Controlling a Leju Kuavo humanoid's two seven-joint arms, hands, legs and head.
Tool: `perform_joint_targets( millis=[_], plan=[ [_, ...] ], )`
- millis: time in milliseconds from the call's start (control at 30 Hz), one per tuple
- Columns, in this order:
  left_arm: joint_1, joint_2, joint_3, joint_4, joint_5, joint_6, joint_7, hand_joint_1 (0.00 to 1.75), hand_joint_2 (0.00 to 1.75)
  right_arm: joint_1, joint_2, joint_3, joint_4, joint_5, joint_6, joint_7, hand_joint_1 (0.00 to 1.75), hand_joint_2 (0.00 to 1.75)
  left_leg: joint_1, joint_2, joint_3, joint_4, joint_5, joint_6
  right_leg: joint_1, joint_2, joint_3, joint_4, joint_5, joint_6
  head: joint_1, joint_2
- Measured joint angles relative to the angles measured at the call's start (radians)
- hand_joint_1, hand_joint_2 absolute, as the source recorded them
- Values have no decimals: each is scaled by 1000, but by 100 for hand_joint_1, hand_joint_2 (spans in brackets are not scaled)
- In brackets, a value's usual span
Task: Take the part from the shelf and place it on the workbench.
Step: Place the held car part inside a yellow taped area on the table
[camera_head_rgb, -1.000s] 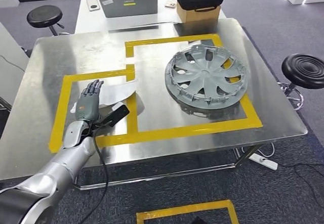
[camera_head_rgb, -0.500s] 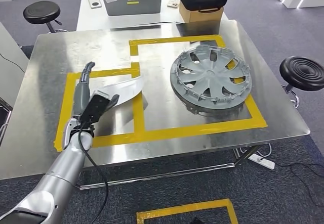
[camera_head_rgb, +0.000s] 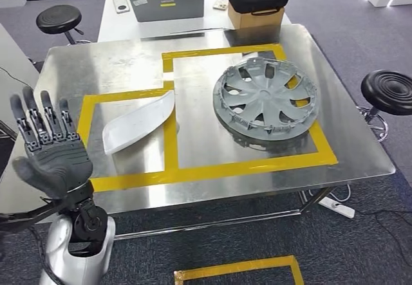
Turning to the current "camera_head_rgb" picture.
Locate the small white phone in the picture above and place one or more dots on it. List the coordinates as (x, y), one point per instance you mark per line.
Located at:
(220, 2)

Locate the white power strip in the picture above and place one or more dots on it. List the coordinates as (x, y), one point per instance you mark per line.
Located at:
(338, 208)

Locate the grey wheel hubcap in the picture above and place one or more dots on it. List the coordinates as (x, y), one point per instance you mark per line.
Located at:
(267, 100)

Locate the black stool chrome base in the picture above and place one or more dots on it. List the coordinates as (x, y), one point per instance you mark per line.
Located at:
(58, 19)
(386, 91)

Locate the yellow floor tape marking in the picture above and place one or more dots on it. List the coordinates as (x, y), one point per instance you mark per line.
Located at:
(241, 267)

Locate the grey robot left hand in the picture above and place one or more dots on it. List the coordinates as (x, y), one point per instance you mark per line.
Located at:
(58, 163)

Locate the steel workbench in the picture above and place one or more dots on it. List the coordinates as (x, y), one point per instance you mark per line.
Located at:
(128, 65)

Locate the white curved plastic part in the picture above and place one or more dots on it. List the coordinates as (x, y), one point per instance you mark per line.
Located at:
(138, 123)

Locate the large yellow tape rectangle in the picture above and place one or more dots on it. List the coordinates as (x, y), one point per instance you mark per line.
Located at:
(321, 146)

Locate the white desk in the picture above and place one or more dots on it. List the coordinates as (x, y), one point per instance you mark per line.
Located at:
(112, 27)
(16, 48)

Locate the small yellow tape rectangle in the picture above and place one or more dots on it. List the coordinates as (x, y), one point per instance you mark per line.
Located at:
(84, 117)

